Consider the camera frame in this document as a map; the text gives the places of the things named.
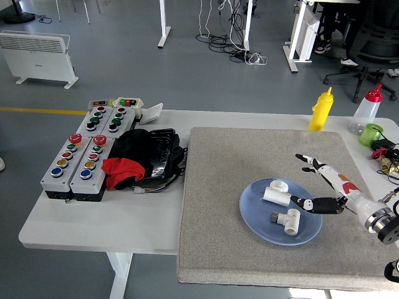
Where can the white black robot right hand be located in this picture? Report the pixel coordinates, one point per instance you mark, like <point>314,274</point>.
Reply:
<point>339,183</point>

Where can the black power adapter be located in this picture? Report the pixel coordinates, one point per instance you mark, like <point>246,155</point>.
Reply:
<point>383,144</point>

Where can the grey button box mushroom button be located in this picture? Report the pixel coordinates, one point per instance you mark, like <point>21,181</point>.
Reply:
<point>90,180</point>
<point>59,177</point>

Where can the red cloth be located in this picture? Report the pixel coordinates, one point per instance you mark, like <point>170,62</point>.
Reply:
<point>123,169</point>

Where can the clear squeeze bottle red cap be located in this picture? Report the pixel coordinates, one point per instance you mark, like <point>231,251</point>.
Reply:
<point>364,115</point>

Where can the metal chair legs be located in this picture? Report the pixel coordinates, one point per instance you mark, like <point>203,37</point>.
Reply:
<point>85,14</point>

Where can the person's white shoe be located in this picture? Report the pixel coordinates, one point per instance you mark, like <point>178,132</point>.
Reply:
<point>2,164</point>

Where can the black bag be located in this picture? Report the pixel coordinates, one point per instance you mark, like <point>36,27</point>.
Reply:
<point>132,144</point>

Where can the plain white pipe tee fitting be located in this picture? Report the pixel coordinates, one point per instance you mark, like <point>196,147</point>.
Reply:
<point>275,196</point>

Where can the grey button box four buttons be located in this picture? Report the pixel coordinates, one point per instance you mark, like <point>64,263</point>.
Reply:
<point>93,121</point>
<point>120,123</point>

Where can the blue plate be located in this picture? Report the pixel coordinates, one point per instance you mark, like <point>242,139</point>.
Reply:
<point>258,215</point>

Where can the black fan base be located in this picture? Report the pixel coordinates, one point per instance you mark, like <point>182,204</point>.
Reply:
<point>18,17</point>

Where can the yellow squeeze bottle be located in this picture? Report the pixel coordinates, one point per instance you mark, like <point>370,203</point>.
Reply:
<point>321,112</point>

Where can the seated person's legs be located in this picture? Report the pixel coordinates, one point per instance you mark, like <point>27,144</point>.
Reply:
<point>330,18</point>

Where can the black office chair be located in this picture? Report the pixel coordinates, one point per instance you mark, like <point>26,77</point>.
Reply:
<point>374,46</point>

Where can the white electric heater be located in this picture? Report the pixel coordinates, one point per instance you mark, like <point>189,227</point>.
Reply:
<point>34,59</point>

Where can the green translucent cup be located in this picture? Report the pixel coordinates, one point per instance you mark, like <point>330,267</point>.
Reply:
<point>368,135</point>

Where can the white pipe tee metal thread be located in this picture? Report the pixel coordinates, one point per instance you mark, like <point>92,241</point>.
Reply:
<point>290,221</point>

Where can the black plastic tray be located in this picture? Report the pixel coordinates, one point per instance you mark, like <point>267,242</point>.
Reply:
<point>162,152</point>

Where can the white wall switch plate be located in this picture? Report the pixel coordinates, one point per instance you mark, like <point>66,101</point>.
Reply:
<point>151,113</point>

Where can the small grey switch box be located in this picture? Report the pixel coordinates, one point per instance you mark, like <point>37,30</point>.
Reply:
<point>99,103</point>

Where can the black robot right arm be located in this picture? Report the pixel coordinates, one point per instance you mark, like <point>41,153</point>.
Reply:
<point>388,232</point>

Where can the white desk leg with panel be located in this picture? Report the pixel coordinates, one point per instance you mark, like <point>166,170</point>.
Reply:
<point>296,40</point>

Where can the white table leg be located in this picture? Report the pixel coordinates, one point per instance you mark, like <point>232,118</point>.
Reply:
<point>120,274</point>

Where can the cream box green red buttons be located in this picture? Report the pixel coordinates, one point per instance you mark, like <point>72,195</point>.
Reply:
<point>129,102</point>

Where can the grey-brown mat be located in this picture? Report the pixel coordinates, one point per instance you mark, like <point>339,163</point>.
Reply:
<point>237,162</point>

